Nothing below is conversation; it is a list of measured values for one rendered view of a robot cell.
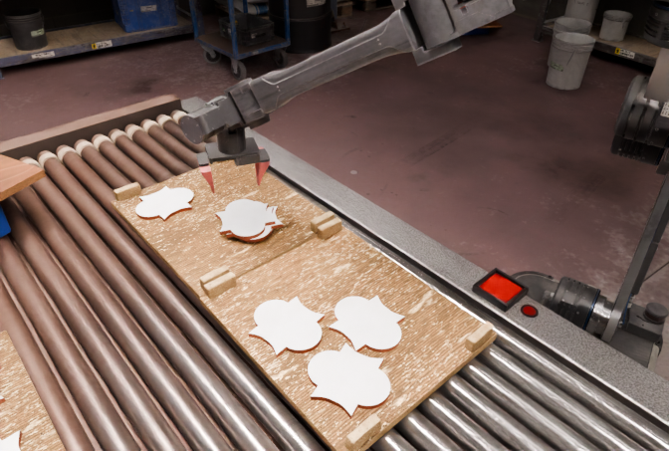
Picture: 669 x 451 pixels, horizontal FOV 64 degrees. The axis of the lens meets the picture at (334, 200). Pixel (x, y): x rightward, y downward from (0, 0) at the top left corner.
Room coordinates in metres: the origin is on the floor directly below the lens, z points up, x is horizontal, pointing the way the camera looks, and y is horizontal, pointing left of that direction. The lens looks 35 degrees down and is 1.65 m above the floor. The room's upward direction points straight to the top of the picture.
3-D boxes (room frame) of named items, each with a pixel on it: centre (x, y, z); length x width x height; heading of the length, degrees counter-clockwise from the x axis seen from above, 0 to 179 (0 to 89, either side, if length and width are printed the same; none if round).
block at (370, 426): (0.43, -0.04, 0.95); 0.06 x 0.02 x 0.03; 131
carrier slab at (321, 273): (0.67, -0.02, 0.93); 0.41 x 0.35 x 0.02; 41
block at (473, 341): (0.61, -0.25, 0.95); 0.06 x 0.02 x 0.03; 131
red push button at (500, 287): (0.75, -0.32, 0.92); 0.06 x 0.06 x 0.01; 42
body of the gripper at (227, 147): (0.95, 0.21, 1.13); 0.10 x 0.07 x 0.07; 110
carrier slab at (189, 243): (0.98, 0.26, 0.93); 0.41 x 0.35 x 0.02; 42
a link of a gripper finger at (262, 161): (0.97, 0.18, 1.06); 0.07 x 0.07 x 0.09; 20
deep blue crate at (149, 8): (5.10, 1.79, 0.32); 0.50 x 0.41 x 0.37; 122
